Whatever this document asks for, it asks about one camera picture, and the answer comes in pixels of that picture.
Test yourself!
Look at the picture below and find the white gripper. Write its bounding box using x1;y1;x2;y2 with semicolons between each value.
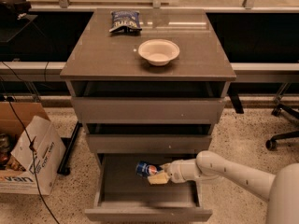
148;160;185;185

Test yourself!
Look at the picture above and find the blue pepsi can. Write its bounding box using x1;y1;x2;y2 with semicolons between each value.
135;161;163;177

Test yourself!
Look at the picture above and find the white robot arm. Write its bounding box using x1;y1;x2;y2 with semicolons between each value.
145;151;299;224

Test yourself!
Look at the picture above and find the grey bottom drawer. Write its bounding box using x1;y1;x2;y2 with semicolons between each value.
85;154;212;223

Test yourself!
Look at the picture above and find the grey drawer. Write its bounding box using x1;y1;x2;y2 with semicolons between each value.
70;81;226;125
86;124;212;154
85;154;212;223

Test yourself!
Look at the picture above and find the grey middle drawer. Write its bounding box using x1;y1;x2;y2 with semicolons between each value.
86;124;212;154

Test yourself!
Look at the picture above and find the grey drawer cabinet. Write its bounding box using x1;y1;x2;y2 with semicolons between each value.
59;8;237;156

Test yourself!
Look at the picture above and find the grey top drawer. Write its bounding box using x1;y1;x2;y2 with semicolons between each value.
70;81;226;125

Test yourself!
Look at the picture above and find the black table leg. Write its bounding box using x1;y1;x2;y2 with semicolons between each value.
57;122;82;175

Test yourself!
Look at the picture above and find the white paper bowl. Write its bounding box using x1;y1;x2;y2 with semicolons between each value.
138;39;180;66

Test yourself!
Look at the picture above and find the cardboard box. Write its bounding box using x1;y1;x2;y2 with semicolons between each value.
0;102;65;195

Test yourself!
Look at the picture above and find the blue chip bag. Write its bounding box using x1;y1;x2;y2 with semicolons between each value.
109;10;142;33

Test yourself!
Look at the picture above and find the black bag on desk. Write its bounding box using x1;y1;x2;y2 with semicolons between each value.
0;0;31;21

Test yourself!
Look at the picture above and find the black cable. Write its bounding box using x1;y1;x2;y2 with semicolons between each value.
0;61;62;224

